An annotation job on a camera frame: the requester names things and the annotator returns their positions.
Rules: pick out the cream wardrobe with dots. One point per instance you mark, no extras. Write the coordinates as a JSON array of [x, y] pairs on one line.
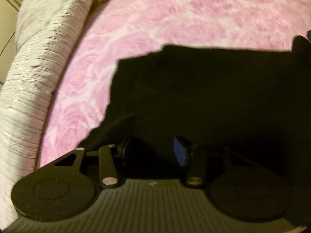
[[7, 17]]

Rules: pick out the pink floral blanket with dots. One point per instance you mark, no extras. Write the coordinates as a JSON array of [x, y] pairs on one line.
[[170, 17]]

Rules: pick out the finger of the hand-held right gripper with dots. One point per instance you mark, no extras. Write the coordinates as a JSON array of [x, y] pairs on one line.
[[309, 35]]

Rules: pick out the black zip jacket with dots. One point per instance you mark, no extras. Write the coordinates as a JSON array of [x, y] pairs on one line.
[[194, 89]]

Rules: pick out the white rolled quilt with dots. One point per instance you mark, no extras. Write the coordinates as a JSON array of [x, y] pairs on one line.
[[36, 77]]

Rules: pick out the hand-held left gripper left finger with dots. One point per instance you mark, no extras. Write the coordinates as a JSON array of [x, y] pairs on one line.
[[126, 153]]

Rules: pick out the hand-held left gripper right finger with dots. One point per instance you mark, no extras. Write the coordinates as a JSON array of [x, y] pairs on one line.
[[181, 151]]

